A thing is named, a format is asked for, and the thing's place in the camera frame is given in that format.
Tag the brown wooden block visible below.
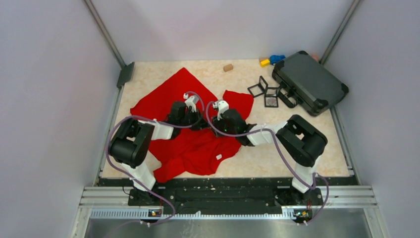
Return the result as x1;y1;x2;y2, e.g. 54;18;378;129
223;64;234;72

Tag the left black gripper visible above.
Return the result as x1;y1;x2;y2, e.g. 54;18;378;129
179;108;210;131

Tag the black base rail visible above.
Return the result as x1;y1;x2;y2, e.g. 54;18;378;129
98;177;358;218

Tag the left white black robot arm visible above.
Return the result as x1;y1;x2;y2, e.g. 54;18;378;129
107;102;209;205

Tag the tan toy block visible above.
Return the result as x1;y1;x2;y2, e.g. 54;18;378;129
259;57;269;62

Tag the black corner bracket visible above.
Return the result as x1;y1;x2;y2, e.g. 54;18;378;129
116;62;135;88

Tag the open black brooch box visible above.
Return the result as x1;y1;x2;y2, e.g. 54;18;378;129
247;75;268;98

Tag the red t-shirt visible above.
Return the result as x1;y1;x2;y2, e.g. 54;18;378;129
130;68;241;183

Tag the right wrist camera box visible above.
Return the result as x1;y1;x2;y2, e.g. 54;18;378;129
212;99;229;120

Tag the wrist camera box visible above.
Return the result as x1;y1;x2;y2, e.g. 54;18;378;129
183;93;199;113
212;99;229;120

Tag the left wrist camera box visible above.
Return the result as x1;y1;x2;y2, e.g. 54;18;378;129
183;93;199;113

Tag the dark grey carrying case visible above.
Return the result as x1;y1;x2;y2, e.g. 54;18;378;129
272;51;349;117

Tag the purple cable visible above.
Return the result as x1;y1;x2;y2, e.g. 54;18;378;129
104;91;206;227
205;100;330;225

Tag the yellow toy block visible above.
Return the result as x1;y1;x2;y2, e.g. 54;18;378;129
260;59;270;67

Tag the round glitter brooch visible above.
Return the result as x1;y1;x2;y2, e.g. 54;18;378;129
265;97;277;107

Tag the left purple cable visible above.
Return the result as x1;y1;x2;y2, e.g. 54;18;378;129
104;91;206;227

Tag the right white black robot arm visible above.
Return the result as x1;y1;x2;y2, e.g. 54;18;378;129
207;109;328;204

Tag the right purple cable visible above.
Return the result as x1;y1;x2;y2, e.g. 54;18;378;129
205;100;330;225

